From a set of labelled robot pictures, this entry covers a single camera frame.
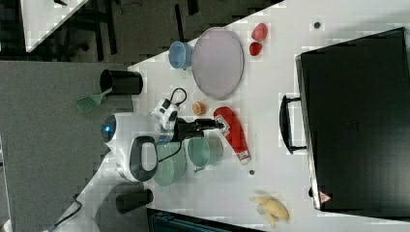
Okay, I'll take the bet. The black camera cable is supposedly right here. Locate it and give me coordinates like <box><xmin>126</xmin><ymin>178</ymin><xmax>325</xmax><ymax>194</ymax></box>
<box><xmin>169</xmin><ymin>87</ymin><xmax>189</xmax><ymax>107</ymax></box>

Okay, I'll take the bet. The blue cup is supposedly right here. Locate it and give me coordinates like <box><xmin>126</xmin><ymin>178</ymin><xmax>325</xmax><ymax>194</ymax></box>
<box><xmin>168</xmin><ymin>42</ymin><xmax>193</xmax><ymax>70</ymax></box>

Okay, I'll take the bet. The black cylinder at lower edge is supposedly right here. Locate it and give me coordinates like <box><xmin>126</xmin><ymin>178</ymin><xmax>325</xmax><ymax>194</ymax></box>
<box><xmin>115</xmin><ymin>189</ymin><xmax>154</xmax><ymax>215</ymax></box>

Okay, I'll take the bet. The peeled banana toy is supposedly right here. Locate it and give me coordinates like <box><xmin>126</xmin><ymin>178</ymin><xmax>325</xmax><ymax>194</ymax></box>
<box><xmin>249</xmin><ymin>195</ymin><xmax>290</xmax><ymax>228</ymax></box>

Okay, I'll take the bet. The blue metal frame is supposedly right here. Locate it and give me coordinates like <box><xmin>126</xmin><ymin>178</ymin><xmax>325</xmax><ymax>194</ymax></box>
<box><xmin>147</xmin><ymin>209</ymin><xmax>262</xmax><ymax>232</ymax></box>

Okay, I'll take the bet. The halved strawberry toy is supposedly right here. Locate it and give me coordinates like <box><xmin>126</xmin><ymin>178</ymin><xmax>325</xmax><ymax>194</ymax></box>
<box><xmin>249</xmin><ymin>42</ymin><xmax>262</xmax><ymax>56</ymax></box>

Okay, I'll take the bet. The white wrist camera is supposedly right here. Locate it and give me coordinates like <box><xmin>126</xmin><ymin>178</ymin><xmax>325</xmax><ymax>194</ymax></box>
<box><xmin>151</xmin><ymin>99</ymin><xmax>180</xmax><ymax>130</ymax></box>

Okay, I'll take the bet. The orange slice toy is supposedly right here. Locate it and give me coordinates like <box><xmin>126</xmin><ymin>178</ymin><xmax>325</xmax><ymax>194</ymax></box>
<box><xmin>192</xmin><ymin>101</ymin><xmax>207</xmax><ymax>116</ymax></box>

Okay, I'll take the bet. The red plush ketchup bottle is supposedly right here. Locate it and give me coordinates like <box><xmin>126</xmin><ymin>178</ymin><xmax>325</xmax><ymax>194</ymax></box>
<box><xmin>214</xmin><ymin>106</ymin><xmax>251</xmax><ymax>165</ymax></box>

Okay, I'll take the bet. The green cup with handle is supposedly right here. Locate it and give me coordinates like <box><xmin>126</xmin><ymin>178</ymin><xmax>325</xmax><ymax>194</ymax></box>
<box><xmin>187</xmin><ymin>132</ymin><xmax>223</xmax><ymax>172</ymax></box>

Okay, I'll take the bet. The grey round plate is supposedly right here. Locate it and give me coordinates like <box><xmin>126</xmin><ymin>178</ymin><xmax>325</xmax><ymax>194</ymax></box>
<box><xmin>192</xmin><ymin>27</ymin><xmax>245</xmax><ymax>100</ymax></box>

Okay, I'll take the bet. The green spatula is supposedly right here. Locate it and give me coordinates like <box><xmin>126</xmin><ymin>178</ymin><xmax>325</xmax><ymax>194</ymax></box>
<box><xmin>74</xmin><ymin>88</ymin><xmax>112</xmax><ymax>113</ymax></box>

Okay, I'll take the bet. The silver black toaster oven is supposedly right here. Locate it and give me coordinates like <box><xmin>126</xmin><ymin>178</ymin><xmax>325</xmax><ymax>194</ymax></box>
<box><xmin>295</xmin><ymin>27</ymin><xmax>410</xmax><ymax>221</ymax></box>

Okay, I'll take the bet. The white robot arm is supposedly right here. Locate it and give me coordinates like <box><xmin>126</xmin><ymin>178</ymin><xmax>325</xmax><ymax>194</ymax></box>
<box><xmin>102</xmin><ymin>112</ymin><xmax>224</xmax><ymax>182</ymax></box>

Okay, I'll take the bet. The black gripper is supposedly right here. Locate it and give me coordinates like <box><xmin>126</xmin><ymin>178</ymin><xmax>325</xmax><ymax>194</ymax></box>
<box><xmin>174</xmin><ymin>118</ymin><xmax>224</xmax><ymax>142</ymax></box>

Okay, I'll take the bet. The black cylinder holder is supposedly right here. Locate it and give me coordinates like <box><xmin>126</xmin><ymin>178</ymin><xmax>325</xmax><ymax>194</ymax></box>
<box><xmin>100</xmin><ymin>70</ymin><xmax>143</xmax><ymax>95</ymax></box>

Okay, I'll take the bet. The whole strawberry toy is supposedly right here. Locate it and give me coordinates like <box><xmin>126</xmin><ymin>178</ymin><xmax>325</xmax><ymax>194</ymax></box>
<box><xmin>251</xmin><ymin>23</ymin><xmax>268</xmax><ymax>42</ymax></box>

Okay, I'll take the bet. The green oval strainer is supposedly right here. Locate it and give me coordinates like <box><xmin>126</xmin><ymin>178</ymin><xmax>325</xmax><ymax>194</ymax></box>
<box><xmin>154</xmin><ymin>142</ymin><xmax>187</xmax><ymax>187</ymax></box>

